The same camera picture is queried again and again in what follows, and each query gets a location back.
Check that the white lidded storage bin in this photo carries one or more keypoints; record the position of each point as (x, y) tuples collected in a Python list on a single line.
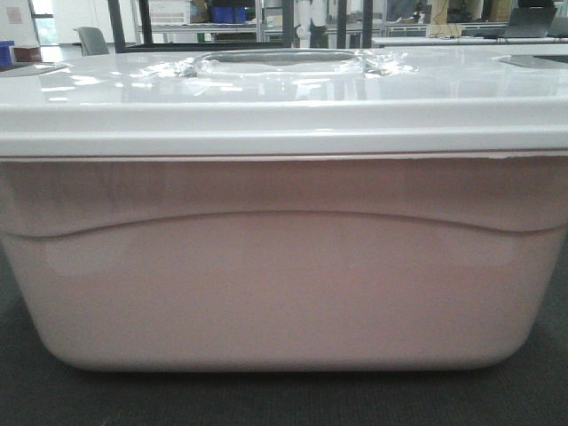
[(285, 210)]

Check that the dark metal shelf frame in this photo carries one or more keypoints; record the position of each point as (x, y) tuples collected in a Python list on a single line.
[(196, 26)]

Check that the white work table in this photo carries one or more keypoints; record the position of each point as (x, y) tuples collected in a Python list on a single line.
[(417, 41)]

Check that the grey office chair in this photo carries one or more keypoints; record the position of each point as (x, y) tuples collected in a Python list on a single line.
[(92, 41)]

